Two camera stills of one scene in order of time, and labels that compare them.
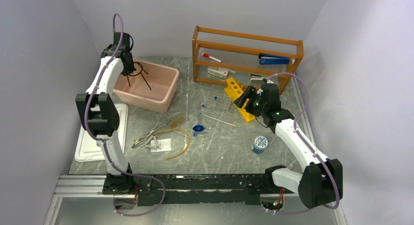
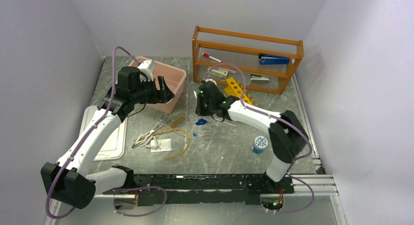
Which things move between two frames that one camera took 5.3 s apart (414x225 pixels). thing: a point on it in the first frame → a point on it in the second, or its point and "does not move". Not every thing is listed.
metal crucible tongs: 163,120 does not move
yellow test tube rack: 233,90 does not move
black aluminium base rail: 195,189 does not move
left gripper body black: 129,68 → 148,92
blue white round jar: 259,144 does not move
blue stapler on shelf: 272,59 does not move
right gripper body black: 258,107 → 205,108
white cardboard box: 217,71 does not move
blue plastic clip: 198,128 → 201,121
